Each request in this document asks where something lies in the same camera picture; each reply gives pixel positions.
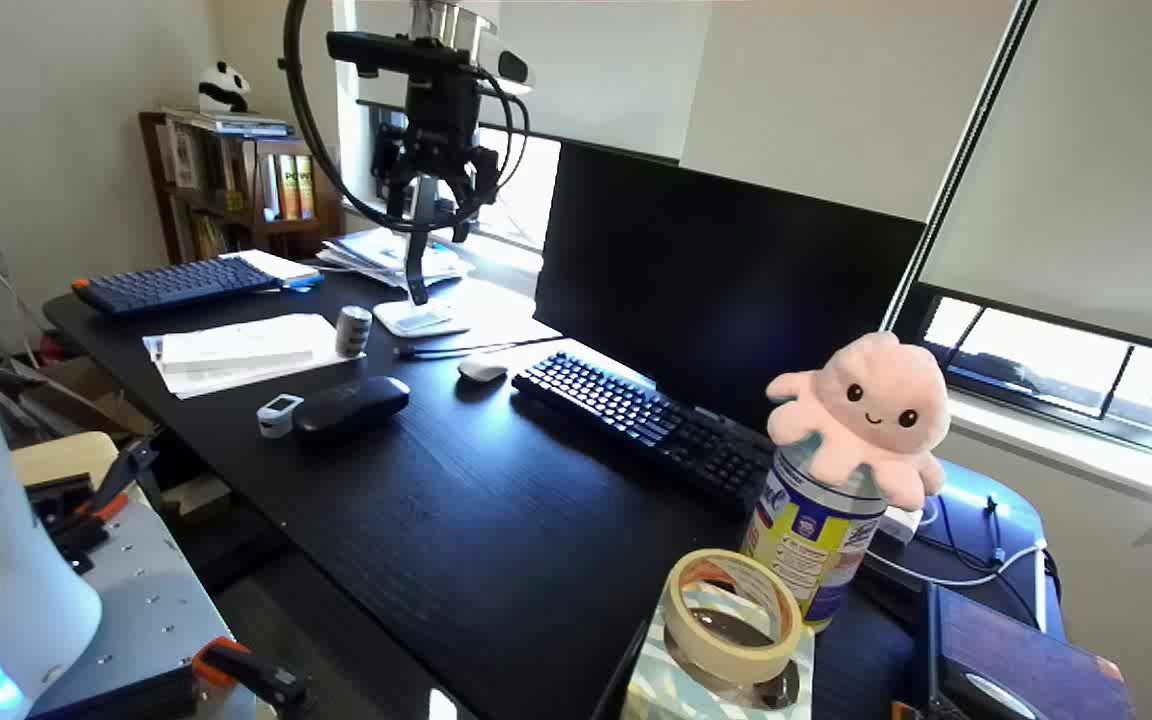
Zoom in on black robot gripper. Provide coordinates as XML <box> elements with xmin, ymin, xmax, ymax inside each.
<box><xmin>379</xmin><ymin>73</ymin><xmax>508</xmax><ymax>243</ymax></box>

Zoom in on black glasses case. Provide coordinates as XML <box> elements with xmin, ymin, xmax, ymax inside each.
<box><xmin>291</xmin><ymin>370</ymin><xmax>416</xmax><ymax>443</ymax></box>

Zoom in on blue keyboard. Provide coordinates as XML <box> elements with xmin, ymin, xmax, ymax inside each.
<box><xmin>73</xmin><ymin>256</ymin><xmax>283</xmax><ymax>318</ymax></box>

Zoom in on black keyboard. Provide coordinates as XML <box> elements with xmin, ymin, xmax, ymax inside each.
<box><xmin>508</xmin><ymin>347</ymin><xmax>778</xmax><ymax>517</ymax></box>

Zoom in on stack of papers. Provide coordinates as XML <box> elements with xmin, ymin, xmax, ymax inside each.
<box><xmin>311</xmin><ymin>224</ymin><xmax>476</xmax><ymax>293</ymax></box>

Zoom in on black stand with white base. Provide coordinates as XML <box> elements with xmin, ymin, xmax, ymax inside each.
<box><xmin>372</xmin><ymin>197</ymin><xmax>473</xmax><ymax>342</ymax></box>

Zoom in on small white cylinder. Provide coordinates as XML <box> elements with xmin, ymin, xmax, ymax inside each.
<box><xmin>333</xmin><ymin>305</ymin><xmax>375</xmax><ymax>360</ymax></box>

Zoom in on white notebook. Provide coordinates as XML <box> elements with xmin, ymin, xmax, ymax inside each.
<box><xmin>220</xmin><ymin>243</ymin><xmax>329</xmax><ymax>297</ymax></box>

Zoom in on grey computer mouse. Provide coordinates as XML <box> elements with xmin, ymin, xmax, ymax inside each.
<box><xmin>453</xmin><ymin>356</ymin><xmax>511</xmax><ymax>392</ymax></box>

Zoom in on brown wooden bookshelf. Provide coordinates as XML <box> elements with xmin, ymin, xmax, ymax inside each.
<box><xmin>134</xmin><ymin>106</ymin><xmax>348</xmax><ymax>269</ymax></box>

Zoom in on panda plush toy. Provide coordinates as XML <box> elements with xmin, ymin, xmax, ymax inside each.
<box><xmin>191</xmin><ymin>55</ymin><xmax>255</xmax><ymax>120</ymax></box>

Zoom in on white paper sheet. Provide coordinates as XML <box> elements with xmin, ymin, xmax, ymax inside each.
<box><xmin>138</xmin><ymin>310</ymin><xmax>352</xmax><ymax>404</ymax></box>

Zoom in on small white clip device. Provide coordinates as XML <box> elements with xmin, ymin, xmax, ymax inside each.
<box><xmin>250</xmin><ymin>388</ymin><xmax>306</xmax><ymax>439</ymax></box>

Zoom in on black computer monitor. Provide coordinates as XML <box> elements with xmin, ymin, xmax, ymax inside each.
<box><xmin>532</xmin><ymin>137</ymin><xmax>926</xmax><ymax>431</ymax></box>

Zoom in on narrow white roller blind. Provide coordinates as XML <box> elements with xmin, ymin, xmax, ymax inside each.
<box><xmin>490</xmin><ymin>0</ymin><xmax>1023</xmax><ymax>229</ymax></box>

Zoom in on orange black clamp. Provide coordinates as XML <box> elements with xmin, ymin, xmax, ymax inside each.
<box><xmin>46</xmin><ymin>434</ymin><xmax>161</xmax><ymax>556</ymax></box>
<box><xmin>187</xmin><ymin>635</ymin><xmax>311</xmax><ymax>714</ymax></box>

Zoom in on tan foam block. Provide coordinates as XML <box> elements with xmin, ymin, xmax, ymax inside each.
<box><xmin>9</xmin><ymin>429</ymin><xmax>124</xmax><ymax>494</ymax></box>

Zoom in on pink octopus plush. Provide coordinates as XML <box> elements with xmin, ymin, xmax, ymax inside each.
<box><xmin>763</xmin><ymin>330</ymin><xmax>954</xmax><ymax>511</ymax></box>

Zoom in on printed tin can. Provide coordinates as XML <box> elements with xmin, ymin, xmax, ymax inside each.
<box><xmin>739</xmin><ymin>443</ymin><xmax>888</xmax><ymax>623</ymax></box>

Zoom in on grey metal mounting plate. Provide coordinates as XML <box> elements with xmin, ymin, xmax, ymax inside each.
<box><xmin>27</xmin><ymin>485</ymin><xmax>250</xmax><ymax>720</ymax></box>

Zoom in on beige masking tape roll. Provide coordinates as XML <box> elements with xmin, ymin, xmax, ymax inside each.
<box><xmin>658</xmin><ymin>546</ymin><xmax>808</xmax><ymax>695</ymax></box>

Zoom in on patterned tissue box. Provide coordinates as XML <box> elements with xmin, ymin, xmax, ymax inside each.
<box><xmin>620</xmin><ymin>613</ymin><xmax>819</xmax><ymax>720</ymax></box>

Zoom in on blue bag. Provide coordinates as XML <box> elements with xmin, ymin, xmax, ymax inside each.
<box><xmin>810</xmin><ymin>455</ymin><xmax>1138</xmax><ymax>720</ymax></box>

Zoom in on wide white roller blind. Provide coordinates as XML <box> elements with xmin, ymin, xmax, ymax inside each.
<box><xmin>918</xmin><ymin>0</ymin><xmax>1152</xmax><ymax>360</ymax></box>

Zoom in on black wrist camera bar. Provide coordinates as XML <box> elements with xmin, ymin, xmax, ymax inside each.
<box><xmin>322</xmin><ymin>28</ymin><xmax>478</xmax><ymax>93</ymax></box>

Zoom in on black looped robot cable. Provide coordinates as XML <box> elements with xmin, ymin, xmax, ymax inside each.
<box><xmin>276</xmin><ymin>0</ymin><xmax>418</xmax><ymax>230</ymax></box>

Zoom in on white window frame bar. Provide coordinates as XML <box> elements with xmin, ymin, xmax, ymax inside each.
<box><xmin>874</xmin><ymin>0</ymin><xmax>1042</xmax><ymax>335</ymax></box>

